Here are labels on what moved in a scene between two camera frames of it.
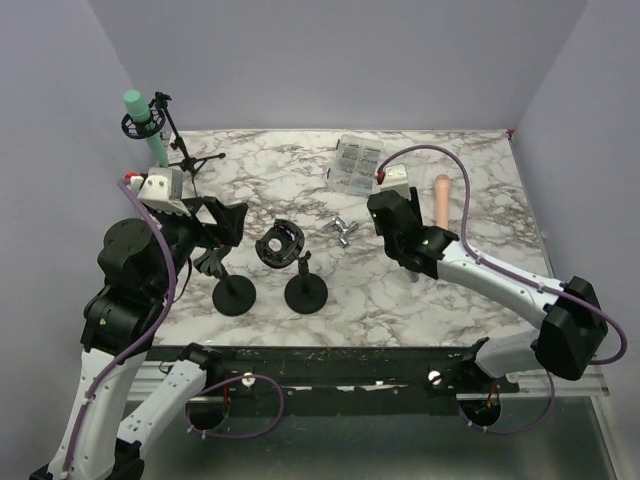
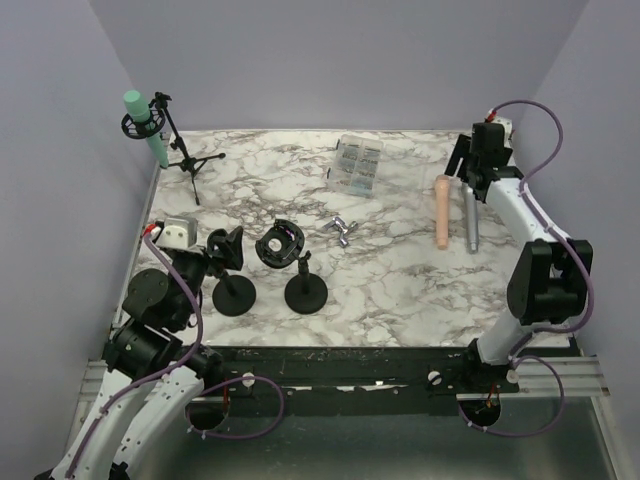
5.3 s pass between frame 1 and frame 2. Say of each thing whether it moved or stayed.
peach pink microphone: stayed
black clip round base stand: stayed
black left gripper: moved
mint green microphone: stayed
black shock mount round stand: stayed
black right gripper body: moved
